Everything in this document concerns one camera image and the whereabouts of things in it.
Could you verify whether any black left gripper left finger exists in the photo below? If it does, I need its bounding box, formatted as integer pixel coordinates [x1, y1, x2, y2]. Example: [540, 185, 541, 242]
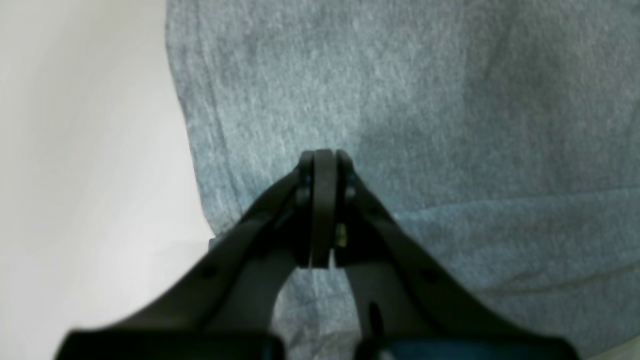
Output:
[55, 151, 314, 360]

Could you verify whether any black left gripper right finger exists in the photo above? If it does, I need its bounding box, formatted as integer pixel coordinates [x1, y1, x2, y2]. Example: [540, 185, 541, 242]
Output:
[314, 149, 579, 360]

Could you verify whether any grey T-shirt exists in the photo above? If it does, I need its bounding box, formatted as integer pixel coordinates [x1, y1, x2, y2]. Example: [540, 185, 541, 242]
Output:
[166, 0, 640, 357]

